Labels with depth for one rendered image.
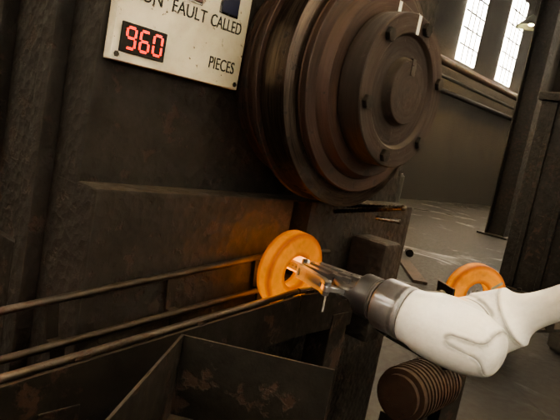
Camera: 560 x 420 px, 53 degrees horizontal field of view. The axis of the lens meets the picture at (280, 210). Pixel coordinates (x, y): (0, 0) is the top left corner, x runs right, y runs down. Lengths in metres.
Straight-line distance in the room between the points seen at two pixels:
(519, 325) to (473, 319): 0.14
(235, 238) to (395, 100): 0.39
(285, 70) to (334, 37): 0.11
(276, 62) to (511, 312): 0.57
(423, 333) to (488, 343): 0.09
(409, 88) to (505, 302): 0.41
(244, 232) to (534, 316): 0.52
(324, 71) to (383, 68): 0.12
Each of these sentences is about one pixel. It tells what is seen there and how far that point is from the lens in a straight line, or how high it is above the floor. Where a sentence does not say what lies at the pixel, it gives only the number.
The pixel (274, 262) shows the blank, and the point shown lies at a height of 0.77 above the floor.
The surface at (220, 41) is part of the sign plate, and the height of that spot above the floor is 1.13.
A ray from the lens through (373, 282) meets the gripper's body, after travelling 0.97.
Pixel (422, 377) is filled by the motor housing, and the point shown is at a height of 0.53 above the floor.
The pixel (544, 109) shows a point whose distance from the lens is 5.34.
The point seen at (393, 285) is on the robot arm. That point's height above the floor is 0.79.
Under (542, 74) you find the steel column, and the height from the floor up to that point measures 2.65.
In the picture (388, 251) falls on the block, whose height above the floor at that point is 0.78.
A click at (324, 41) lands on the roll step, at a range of 0.98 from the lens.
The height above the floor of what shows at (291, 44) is 1.14.
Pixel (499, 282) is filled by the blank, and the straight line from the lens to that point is 1.49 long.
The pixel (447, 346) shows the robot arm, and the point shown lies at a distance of 0.89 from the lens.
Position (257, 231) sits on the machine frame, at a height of 0.81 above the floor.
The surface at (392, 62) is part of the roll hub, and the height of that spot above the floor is 1.16.
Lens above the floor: 1.00
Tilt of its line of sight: 8 degrees down
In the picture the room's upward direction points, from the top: 11 degrees clockwise
